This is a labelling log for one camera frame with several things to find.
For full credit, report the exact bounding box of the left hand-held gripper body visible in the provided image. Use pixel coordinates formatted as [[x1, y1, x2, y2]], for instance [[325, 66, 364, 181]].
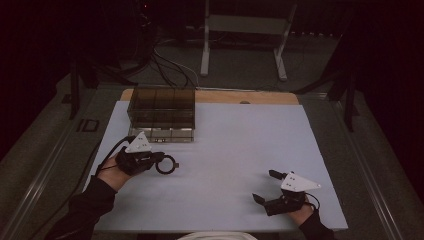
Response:
[[114, 131, 158, 177]]

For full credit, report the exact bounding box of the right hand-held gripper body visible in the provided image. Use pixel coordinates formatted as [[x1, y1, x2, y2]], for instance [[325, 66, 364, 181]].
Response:
[[264, 171, 322, 217]]

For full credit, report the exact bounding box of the black ring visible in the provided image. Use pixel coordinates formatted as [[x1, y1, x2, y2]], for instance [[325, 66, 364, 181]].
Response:
[[155, 153, 180, 176]]

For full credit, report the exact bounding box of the translucent bottom drawer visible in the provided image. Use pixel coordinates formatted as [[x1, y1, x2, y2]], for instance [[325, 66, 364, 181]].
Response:
[[128, 127, 195, 144]]

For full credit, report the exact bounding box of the brown translucent drawer organizer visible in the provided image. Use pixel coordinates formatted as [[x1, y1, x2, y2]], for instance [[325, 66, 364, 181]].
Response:
[[126, 86, 197, 130]]

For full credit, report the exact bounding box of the person's right hand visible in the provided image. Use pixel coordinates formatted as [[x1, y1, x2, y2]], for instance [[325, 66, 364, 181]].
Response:
[[287, 203, 315, 227]]

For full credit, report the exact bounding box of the person's left hand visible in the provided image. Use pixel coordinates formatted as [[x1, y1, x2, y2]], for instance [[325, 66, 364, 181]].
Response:
[[96, 155, 133, 193]]

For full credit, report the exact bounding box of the white foam board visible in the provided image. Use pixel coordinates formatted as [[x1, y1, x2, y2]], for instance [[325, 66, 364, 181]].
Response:
[[82, 101, 349, 234]]

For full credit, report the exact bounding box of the person's white clothing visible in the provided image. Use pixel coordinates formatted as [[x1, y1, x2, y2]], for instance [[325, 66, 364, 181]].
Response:
[[176, 231, 258, 240]]

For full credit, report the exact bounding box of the black stand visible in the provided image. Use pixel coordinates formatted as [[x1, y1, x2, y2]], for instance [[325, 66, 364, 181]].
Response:
[[293, 33, 362, 133], [67, 59, 102, 121]]

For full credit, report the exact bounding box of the wooden table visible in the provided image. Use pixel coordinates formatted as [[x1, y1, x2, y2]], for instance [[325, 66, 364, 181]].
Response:
[[119, 87, 300, 106]]

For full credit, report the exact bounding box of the grey metal stand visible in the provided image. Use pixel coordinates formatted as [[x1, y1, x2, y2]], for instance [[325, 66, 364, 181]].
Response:
[[199, 0, 298, 82]]

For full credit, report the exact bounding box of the left hand-held gripper cable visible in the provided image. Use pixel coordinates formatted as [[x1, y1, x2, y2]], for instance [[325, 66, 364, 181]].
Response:
[[94, 135, 137, 178]]

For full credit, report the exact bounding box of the hand-held gripper cable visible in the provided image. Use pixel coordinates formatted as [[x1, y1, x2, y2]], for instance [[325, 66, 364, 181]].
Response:
[[303, 192, 321, 211], [94, 135, 137, 178]]

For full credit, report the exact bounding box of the right hand-held gripper cable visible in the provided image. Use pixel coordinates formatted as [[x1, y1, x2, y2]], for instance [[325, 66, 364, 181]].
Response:
[[303, 192, 321, 211]]

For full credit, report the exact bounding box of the black floor cable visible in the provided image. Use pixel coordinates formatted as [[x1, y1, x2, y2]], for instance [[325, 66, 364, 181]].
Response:
[[146, 49, 192, 89]]

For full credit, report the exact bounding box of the metal floor rail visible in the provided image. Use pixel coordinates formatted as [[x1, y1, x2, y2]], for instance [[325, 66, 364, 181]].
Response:
[[333, 99, 405, 240], [0, 123, 76, 240]]

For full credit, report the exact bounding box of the white floor cable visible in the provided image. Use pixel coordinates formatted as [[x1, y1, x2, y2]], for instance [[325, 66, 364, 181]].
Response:
[[153, 37, 200, 88]]

